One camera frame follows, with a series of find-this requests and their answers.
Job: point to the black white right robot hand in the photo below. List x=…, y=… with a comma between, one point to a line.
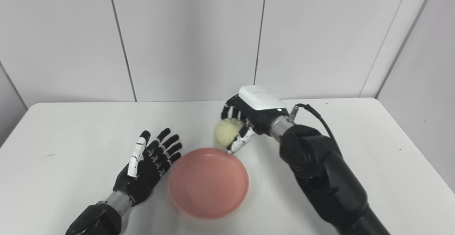
x=254, y=114

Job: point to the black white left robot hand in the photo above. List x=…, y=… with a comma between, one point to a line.
x=149, y=167

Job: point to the pink round plate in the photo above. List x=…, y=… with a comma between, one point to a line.
x=208, y=183

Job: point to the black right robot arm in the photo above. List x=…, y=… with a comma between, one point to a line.
x=327, y=178

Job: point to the white steamed bun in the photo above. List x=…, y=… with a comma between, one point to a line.
x=227, y=132

